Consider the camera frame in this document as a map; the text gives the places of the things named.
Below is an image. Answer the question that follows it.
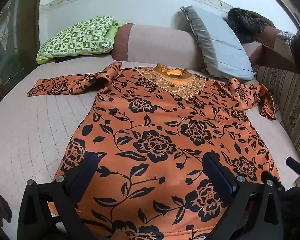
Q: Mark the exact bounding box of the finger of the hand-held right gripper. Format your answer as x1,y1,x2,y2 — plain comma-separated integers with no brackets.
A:
286,157,300,180

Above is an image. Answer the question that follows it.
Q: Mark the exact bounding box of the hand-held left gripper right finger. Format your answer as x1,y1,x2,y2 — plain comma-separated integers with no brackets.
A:
202,151,284,240

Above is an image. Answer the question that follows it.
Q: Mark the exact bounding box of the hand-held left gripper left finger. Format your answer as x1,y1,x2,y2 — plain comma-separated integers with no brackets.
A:
17,152,99,240

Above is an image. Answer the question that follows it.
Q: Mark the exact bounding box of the orange black floral shirt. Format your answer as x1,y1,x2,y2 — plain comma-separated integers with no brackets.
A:
27,61,282,240

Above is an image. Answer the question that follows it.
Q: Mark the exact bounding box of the striped beige cushion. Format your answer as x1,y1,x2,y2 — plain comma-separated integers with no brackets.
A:
252,65,300,165

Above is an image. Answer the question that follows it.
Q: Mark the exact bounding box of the brown cloth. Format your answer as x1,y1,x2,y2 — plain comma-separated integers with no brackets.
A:
242,26,300,72

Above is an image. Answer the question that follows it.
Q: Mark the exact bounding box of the grey pillow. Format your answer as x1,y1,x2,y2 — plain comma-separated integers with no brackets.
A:
180,5,256,81

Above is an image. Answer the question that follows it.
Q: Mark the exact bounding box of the green checkered pillow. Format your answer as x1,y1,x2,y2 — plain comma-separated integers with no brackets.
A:
36,16,122,64

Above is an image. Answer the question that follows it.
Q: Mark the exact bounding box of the pink brown bolster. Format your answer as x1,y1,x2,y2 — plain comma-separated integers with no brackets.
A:
112,24,205,70

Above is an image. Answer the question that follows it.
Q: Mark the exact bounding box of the wooden glass door cabinet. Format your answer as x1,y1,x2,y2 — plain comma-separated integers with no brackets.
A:
0,0,40,115

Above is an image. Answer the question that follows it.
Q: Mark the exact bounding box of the dark furry cloth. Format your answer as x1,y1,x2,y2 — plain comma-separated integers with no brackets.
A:
226,7,275,44

